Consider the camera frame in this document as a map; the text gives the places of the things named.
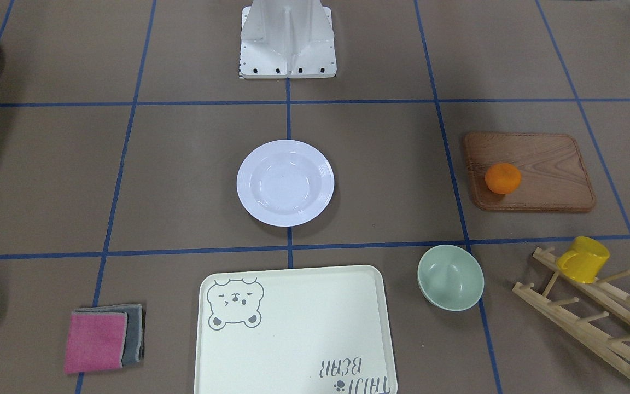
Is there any pink cloth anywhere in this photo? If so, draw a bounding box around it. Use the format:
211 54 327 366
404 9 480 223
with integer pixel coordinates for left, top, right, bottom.
63 311 127 374

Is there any green bowl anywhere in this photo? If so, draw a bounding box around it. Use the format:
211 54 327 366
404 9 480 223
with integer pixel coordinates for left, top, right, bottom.
417 245 485 312

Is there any grey cloth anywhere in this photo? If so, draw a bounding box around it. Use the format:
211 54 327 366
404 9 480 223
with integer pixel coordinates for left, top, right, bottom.
72 304 143 367

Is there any white round plate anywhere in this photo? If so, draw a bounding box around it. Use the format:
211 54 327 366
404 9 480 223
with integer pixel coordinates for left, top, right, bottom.
236 140 335 227

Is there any yellow mug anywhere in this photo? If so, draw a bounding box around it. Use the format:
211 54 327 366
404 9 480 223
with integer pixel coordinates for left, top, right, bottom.
556 235 610 284

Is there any wooden mug rack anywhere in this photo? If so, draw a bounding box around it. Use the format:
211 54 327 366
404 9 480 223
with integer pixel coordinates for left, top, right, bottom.
512 247 630 380

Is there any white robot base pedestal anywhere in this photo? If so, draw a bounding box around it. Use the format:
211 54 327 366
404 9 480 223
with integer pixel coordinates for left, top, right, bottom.
238 1 337 79

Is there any cream bear print tray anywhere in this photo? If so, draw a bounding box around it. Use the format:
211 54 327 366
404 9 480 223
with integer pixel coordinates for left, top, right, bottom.
194 265 399 393

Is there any brown wooden tray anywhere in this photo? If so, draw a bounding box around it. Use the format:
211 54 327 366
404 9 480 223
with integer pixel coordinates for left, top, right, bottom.
462 131 597 212

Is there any orange fruit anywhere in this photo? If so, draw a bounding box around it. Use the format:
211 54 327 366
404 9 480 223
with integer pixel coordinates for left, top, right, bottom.
483 163 522 195

